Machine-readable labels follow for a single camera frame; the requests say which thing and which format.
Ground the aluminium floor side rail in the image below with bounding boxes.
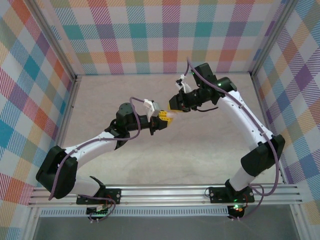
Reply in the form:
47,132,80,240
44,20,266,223
43,74,82,188
249,72,291,187

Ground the slotted grey cable duct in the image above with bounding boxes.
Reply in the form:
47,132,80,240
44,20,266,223
39,208,231,218

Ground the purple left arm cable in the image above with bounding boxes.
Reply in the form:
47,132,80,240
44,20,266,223
48,96,147,224

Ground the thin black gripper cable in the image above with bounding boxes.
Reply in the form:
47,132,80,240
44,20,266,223
196,106,219,113

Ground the aluminium frame post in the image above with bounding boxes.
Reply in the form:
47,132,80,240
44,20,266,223
26,0,82,82
24,207,42,240
249,0,301,78
289,203,305,240

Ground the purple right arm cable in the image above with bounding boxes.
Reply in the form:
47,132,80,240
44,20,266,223
181,56,280,221

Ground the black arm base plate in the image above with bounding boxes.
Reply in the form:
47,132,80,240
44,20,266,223
208,186,256,204
76,188,123,205

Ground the wide aluminium base rail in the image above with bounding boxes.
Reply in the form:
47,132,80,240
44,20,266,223
27,184,305,208

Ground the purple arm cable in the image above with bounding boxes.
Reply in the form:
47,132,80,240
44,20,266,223
181,56,280,221
48,96,147,224

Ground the black controller board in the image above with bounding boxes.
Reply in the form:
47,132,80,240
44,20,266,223
86,205,112,216
228,203,246,219

